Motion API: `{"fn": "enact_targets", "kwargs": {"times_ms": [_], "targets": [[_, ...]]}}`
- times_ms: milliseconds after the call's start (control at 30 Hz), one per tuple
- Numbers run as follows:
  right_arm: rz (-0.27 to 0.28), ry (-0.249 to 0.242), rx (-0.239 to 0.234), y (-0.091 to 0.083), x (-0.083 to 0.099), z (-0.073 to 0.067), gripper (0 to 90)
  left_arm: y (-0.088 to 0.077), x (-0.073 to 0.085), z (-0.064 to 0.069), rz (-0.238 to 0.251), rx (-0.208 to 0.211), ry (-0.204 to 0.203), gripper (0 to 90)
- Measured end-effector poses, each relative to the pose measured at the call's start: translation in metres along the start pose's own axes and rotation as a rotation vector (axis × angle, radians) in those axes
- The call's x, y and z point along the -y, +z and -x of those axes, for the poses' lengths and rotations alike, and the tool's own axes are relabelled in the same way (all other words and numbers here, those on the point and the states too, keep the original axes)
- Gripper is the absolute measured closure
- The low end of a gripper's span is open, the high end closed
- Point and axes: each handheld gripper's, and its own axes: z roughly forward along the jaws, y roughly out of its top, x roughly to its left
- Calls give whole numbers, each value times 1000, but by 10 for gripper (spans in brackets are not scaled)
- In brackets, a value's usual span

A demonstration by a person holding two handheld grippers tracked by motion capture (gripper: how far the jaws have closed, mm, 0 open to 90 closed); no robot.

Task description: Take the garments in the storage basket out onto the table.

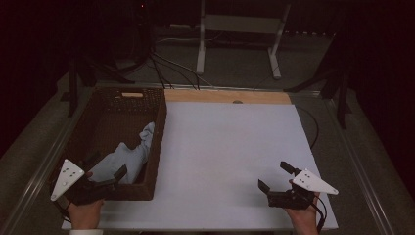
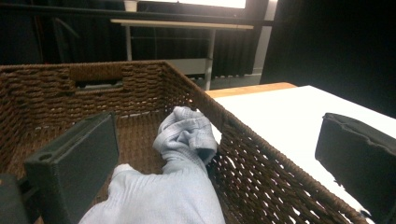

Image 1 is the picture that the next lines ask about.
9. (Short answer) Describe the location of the white table sheet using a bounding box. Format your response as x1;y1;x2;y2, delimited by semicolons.
61;101;340;231

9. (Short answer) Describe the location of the black floor cable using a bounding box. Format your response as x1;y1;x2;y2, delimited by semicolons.
150;51;201;90
149;53;175;90

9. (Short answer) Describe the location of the metal floor rail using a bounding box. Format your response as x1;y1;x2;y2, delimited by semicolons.
326;97;397;235
0;85;96;235
94;81;322;96

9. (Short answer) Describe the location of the black tripod stand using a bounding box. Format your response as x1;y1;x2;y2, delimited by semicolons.
60;58;136;118
283;32;353;130

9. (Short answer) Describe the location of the person's right hand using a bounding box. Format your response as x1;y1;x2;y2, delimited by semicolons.
284;192;322;235

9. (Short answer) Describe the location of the person's left hand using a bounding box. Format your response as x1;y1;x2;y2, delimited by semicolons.
67;198;106;231

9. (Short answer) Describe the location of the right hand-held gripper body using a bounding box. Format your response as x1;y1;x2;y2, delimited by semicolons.
267;168;340;211

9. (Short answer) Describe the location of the right hand-held gripper cable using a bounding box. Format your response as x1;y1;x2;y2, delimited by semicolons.
309;195;328;234

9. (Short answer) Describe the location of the thin black table cable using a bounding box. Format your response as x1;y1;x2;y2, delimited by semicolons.
295;105;320;151

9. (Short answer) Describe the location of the white metal stand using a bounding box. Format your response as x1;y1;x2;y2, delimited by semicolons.
195;0;293;80

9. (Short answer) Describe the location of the light blue garment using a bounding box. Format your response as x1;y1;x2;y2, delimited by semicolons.
87;121;156;185

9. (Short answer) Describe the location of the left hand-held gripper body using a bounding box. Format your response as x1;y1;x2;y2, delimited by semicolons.
50;159;116;207

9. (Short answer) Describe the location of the brown wicker basket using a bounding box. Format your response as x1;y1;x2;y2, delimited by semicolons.
47;86;168;202

